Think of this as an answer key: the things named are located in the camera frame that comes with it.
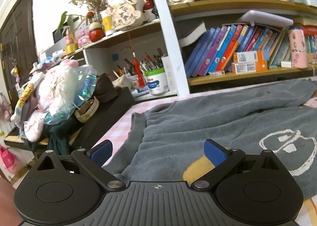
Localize grey sweatpants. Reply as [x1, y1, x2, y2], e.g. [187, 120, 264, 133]
[105, 79, 316, 199]

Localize pink checkered table mat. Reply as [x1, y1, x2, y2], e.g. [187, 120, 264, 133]
[97, 83, 316, 225]

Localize black box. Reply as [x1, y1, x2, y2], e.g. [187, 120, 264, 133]
[71, 87, 134, 149]

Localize lower orange white box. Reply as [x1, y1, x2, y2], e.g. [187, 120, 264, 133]
[232, 61, 268, 74]

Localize orange white box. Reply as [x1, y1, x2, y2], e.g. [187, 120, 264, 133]
[232, 61, 268, 74]
[233, 50, 269, 63]

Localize upper orange white box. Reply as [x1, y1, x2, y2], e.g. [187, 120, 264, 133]
[233, 50, 269, 63]

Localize white green-lid jar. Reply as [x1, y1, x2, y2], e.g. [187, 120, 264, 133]
[145, 68, 169, 96]

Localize row of colourful books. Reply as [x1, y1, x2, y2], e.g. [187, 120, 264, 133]
[184, 23, 285, 78]

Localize red daruma doll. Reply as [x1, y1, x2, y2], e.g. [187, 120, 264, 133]
[89, 22, 105, 42]

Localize wooden bookshelf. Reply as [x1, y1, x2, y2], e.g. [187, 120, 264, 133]
[44, 0, 317, 98]

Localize pink cartoon tumbler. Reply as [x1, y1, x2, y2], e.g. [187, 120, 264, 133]
[288, 27, 307, 69]

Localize white tablet device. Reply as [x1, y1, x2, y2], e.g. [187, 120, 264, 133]
[237, 10, 294, 27]

